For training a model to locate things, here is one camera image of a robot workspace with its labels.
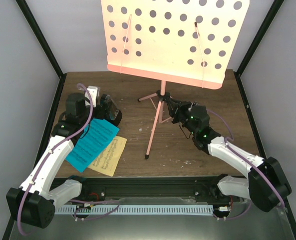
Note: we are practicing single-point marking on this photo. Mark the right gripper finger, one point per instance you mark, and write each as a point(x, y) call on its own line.
point(179, 102)
point(172, 106)

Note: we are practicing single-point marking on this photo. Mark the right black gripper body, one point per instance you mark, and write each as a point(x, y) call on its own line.
point(182, 116)

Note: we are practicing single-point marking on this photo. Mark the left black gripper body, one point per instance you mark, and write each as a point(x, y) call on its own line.
point(103, 113)

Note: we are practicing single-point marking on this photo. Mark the black metronome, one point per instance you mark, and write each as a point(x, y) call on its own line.
point(104, 101)

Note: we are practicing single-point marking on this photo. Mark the blue sheet music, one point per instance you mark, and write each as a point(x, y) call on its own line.
point(98, 135)

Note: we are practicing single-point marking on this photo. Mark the yellow sheet music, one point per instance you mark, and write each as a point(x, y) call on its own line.
point(106, 163)

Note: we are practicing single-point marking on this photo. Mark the pink music stand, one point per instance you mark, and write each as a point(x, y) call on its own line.
point(187, 42)

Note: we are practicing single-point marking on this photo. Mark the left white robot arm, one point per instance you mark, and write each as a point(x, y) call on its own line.
point(34, 202)

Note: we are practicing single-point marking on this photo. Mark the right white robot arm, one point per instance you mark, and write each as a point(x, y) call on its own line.
point(263, 180)

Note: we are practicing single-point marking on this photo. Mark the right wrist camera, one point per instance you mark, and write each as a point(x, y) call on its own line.
point(194, 104)

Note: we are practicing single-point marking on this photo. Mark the black aluminium frame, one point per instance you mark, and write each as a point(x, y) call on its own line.
point(276, 5)

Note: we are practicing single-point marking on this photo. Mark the light blue slotted cable duct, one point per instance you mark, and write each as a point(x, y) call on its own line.
point(194, 210)

